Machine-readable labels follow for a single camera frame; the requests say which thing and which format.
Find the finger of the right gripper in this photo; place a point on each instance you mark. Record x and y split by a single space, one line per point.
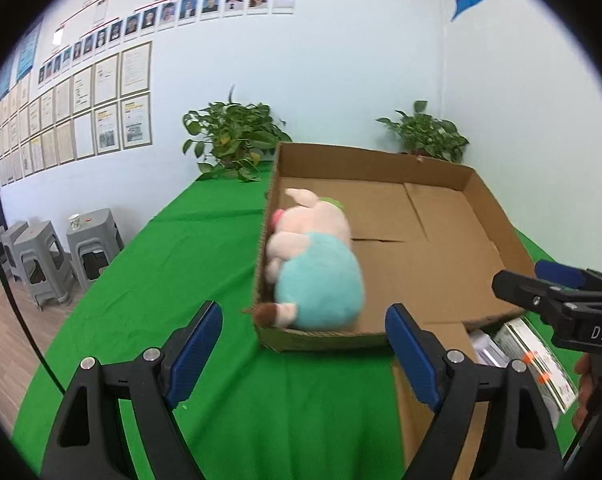
559 274
553 303

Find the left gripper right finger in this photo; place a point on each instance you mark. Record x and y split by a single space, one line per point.
464 420

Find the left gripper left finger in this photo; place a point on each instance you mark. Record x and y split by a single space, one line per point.
87 440

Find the white phone holder stand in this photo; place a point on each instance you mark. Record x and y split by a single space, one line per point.
487 352

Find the brown cardboard insert box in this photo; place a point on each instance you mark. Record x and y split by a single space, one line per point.
415 417

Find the person's right hand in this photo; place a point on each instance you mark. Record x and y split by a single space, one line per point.
583 369

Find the large cardboard tray box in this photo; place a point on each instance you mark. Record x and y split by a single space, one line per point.
428 234

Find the right potted green plant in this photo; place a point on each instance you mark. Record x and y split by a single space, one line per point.
422 134

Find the potted green plant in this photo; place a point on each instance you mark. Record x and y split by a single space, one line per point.
422 134
230 139

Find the grey plastic stool middle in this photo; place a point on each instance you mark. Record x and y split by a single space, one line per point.
45 267

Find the grey plastic stool with cup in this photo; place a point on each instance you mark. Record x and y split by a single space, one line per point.
94 246

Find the grey plastic stool far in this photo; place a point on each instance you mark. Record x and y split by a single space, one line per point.
8 239

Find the paper cup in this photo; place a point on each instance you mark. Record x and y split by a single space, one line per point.
74 221

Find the framed certificate lower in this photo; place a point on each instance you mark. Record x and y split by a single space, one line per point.
136 123

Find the framed certificate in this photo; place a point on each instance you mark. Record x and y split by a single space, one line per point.
136 123
135 69

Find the left potted green plant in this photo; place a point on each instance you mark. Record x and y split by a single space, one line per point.
230 139

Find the framed certificate upper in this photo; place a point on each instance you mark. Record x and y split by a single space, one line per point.
135 69

